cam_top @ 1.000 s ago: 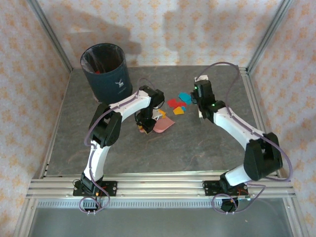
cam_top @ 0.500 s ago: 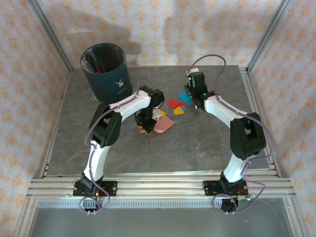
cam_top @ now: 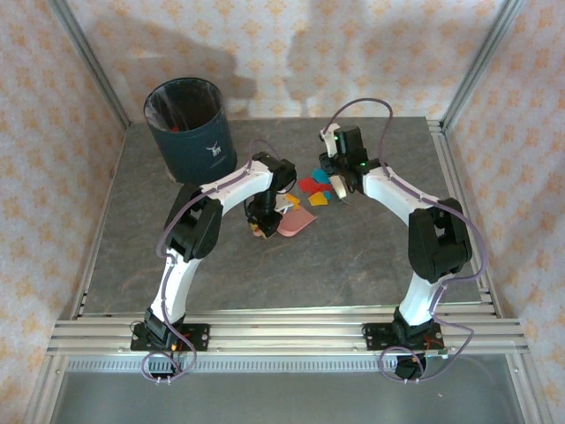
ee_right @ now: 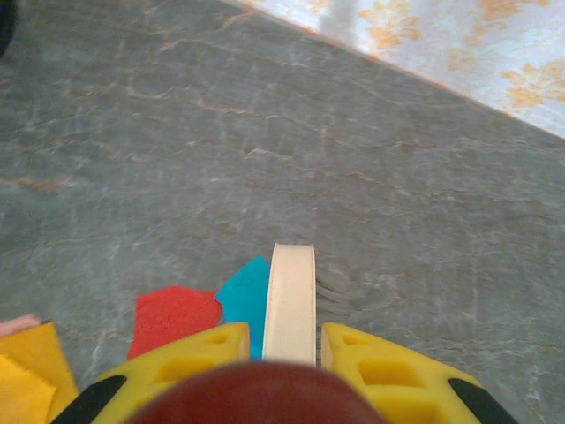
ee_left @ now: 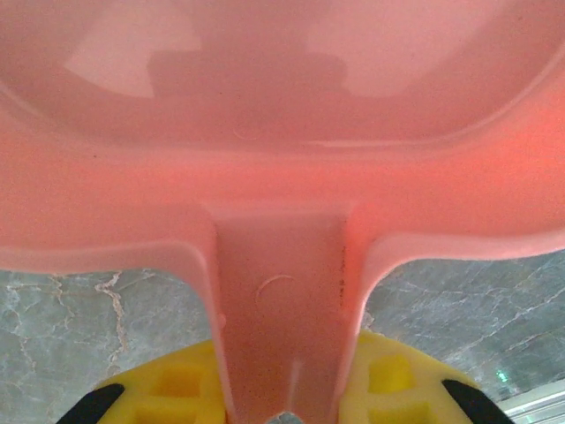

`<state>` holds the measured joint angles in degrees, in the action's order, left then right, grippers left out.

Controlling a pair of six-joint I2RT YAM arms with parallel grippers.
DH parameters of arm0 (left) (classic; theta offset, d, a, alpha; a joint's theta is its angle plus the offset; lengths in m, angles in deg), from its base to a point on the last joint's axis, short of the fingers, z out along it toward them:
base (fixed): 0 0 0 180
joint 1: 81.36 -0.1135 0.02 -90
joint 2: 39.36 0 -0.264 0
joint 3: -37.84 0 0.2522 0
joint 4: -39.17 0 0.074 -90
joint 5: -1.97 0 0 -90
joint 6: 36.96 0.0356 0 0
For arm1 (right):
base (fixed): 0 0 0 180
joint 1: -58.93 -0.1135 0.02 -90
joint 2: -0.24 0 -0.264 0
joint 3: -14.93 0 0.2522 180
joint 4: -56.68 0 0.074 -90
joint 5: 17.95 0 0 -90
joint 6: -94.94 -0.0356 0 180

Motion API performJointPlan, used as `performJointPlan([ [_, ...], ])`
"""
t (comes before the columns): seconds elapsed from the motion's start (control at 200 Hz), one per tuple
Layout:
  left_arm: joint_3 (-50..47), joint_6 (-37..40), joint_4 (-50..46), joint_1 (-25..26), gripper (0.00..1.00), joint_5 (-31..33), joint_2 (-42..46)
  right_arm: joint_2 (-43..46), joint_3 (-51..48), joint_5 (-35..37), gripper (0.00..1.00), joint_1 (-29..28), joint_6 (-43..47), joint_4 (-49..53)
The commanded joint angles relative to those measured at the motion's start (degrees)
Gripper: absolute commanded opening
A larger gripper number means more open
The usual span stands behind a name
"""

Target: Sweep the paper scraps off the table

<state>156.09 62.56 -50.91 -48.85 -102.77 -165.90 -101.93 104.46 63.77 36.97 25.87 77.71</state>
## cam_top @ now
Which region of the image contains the clear plastic bin liner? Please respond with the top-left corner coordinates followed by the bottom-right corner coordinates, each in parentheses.
top-left (144, 78), bottom-right (224, 133)

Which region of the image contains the white hand brush red cap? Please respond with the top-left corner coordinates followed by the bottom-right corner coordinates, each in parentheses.
top-left (328, 173), bottom-right (354, 208)

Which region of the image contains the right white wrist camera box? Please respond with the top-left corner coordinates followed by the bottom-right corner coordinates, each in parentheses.
top-left (318, 123), bottom-right (343, 155)

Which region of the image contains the grey slotted cable duct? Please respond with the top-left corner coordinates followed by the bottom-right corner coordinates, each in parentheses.
top-left (65, 358), bottom-right (509, 373)

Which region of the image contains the aluminium frame post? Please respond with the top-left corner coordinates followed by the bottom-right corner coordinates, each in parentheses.
top-left (440, 0), bottom-right (527, 130)
top-left (47, 0), bottom-right (132, 130)

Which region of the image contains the aluminium side rail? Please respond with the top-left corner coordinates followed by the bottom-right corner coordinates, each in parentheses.
top-left (425, 117), bottom-right (504, 320)
top-left (70, 123), bottom-right (132, 320)

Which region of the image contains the dark blue waste bin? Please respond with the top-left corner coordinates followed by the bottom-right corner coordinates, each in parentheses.
top-left (143, 77), bottom-right (237, 186)

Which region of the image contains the pink plastic dustpan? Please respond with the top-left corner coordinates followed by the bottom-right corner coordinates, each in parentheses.
top-left (253, 207), bottom-right (318, 239)

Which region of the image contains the aluminium cross rail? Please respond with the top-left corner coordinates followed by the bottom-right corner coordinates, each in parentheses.
top-left (46, 318), bottom-right (530, 357)

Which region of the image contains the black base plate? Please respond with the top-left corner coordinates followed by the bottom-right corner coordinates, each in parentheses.
top-left (361, 322), bottom-right (401, 353)
top-left (131, 323), bottom-right (210, 352)

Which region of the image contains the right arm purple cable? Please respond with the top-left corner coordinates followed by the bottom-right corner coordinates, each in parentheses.
top-left (321, 97), bottom-right (489, 384)

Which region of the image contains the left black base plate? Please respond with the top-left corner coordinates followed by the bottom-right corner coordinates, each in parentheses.
top-left (131, 323), bottom-right (210, 352)

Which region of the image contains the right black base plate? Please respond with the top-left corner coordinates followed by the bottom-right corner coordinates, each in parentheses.
top-left (361, 322), bottom-right (401, 353)

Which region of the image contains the black cable connector block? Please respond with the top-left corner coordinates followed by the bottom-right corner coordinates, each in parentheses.
top-left (395, 355), bottom-right (428, 382)

